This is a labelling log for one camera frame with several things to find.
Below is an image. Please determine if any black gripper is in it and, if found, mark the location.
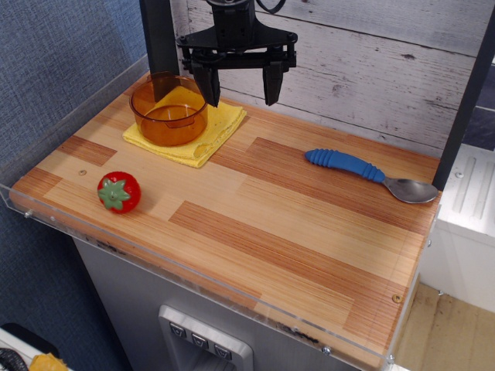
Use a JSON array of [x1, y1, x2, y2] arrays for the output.
[[176, 1, 298, 107]]

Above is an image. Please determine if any blue handled metal spoon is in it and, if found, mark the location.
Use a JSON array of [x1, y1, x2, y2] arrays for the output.
[[305, 148, 439, 204]]

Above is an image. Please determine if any yellow folded cloth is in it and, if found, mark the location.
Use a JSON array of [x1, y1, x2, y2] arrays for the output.
[[123, 101, 247, 168]]

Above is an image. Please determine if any orange transparent plastic pot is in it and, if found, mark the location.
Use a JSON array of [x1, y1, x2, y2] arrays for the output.
[[129, 72, 208, 147]]

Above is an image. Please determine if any red toy tomato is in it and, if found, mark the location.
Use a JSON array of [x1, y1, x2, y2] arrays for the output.
[[97, 172, 142, 213]]

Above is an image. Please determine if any clear acrylic table guard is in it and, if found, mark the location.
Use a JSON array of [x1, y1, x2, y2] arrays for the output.
[[10, 56, 448, 370]]

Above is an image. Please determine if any grey toy fridge cabinet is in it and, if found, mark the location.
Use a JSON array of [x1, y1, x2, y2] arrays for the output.
[[75, 240, 353, 370]]

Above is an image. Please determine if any silver dispenser button panel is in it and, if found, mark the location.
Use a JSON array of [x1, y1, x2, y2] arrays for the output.
[[159, 305, 254, 370]]

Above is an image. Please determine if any white toy sink counter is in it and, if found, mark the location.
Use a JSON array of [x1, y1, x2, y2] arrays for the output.
[[418, 145, 494, 311]]

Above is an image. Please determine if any yellow spiky toy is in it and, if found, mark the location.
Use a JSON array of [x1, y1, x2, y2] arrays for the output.
[[29, 353, 69, 371]]

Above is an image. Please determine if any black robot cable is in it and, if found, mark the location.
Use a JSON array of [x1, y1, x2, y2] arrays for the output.
[[255, 0, 288, 15]]

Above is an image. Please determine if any black left vertical post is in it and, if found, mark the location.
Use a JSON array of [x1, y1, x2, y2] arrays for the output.
[[139, 0, 180, 76]]

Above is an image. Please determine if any black vertical post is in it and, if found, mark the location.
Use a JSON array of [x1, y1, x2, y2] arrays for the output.
[[139, 0, 180, 76], [432, 9, 494, 191]]

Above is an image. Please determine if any black right vertical post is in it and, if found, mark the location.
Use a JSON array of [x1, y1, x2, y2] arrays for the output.
[[432, 9, 494, 191]]

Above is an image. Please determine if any black braided cable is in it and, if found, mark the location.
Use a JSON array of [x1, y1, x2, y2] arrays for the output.
[[0, 347, 30, 371]]

